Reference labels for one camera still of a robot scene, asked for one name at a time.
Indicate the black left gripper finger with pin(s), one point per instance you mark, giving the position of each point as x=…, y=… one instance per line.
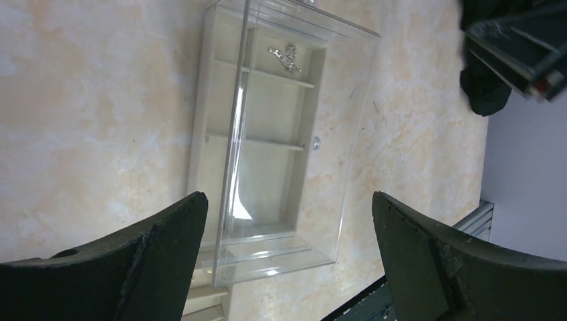
x=527, y=51

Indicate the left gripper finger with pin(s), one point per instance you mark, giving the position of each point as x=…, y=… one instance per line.
x=437, y=272
x=140, y=272

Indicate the beige ring-slot tray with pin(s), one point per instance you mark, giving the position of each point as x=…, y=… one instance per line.
x=205, y=301

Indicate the beige compartment tray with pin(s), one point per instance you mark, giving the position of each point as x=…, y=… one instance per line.
x=253, y=120

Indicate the clear acrylic box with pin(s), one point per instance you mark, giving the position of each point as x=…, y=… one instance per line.
x=343, y=93

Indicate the black cloth pile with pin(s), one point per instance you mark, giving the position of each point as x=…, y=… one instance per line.
x=486, y=92

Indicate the crystal knob of right tray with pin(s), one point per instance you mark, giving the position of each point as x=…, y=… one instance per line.
x=316, y=143

